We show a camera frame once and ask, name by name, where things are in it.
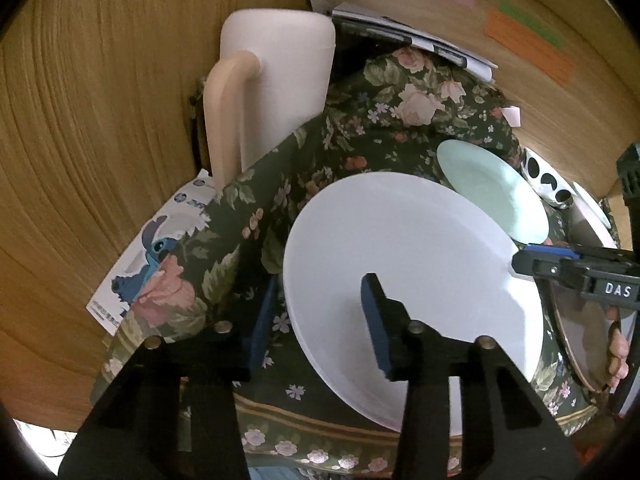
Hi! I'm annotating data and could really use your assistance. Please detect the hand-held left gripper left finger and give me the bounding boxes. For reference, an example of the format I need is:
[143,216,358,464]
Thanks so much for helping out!
[57,275,281,480]

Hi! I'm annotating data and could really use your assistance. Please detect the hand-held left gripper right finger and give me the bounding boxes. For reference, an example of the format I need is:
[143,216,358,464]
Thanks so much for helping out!
[360,273,581,480]

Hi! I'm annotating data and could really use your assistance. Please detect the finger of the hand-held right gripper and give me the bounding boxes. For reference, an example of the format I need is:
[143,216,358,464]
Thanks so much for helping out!
[522,243,626,263]
[512,251,587,289]

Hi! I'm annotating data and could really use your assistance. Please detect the grey glass plate gold rim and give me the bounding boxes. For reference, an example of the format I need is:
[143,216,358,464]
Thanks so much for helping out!
[547,199,626,394]

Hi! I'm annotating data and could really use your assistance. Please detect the light green plate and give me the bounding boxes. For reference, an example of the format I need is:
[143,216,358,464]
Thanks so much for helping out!
[436,139,551,246]

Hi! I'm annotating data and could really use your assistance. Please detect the large white plate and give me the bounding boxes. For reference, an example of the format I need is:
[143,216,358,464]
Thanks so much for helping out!
[282,172,545,437]

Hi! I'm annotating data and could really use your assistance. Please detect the person's right hand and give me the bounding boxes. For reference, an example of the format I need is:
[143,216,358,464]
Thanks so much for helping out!
[606,319,632,390]

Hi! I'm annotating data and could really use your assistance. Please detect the small white plate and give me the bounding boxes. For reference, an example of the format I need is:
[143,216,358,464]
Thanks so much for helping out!
[570,180,619,249]

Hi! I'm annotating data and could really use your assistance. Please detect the black white patterned bowl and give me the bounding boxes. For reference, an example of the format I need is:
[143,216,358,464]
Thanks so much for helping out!
[520,147,577,211]

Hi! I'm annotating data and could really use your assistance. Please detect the black plastic crate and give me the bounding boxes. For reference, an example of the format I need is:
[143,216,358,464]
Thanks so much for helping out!
[616,143,640,202]

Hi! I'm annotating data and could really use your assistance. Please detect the cartoon printed white packet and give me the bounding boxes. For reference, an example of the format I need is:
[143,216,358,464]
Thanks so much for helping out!
[85,169,222,336]

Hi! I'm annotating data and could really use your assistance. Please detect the dark green floral tablecloth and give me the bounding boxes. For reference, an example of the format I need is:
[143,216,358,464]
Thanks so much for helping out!
[90,47,621,476]

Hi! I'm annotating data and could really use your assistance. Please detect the orange sticky note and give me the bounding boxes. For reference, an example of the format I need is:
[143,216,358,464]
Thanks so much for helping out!
[484,10,576,87]

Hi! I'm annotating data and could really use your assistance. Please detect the green sticky note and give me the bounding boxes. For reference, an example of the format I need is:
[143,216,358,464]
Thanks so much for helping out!
[497,0,566,51]

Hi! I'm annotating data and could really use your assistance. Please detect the stack of papers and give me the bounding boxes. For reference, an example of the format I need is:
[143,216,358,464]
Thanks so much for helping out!
[309,0,499,82]

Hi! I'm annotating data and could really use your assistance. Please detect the beige curved handle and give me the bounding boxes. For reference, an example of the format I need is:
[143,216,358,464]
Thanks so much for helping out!
[202,51,261,189]

